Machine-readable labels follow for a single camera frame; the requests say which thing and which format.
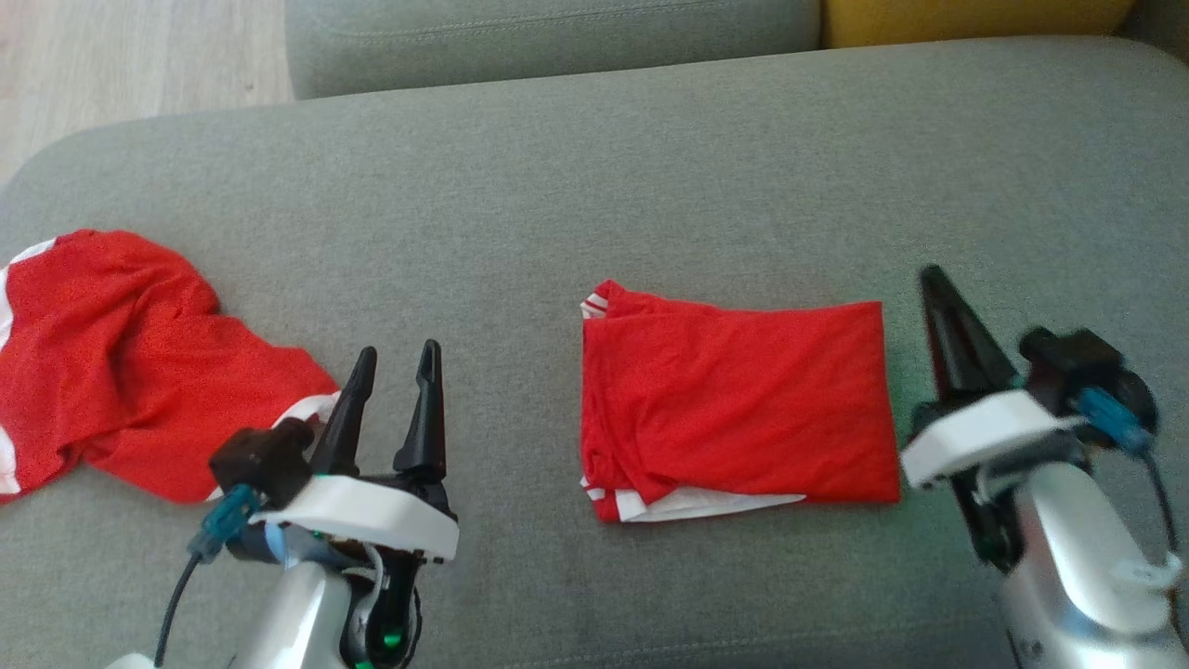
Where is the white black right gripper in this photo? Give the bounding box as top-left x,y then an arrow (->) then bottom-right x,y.
899,266 -> 1090,571

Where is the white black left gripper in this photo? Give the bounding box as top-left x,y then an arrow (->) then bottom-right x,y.
251,339 -> 460,669

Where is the red t-shirt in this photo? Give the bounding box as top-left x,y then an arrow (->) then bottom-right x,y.
580,279 -> 903,524

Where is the red mesh shorts white stripe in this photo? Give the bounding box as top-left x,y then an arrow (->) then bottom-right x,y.
0,229 -> 341,507

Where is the grey sofa seat cushion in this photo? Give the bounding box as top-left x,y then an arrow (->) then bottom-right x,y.
0,35 -> 1189,669

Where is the yellow pillow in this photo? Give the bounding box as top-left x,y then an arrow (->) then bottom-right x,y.
821,0 -> 1140,50

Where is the grey sofa back cushion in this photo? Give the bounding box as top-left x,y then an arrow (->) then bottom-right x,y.
283,0 -> 824,101

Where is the black cable blue plug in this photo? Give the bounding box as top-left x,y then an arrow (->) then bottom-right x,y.
1076,386 -> 1181,558

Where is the black cable teal plug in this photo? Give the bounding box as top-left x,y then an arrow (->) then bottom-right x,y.
153,482 -> 266,666

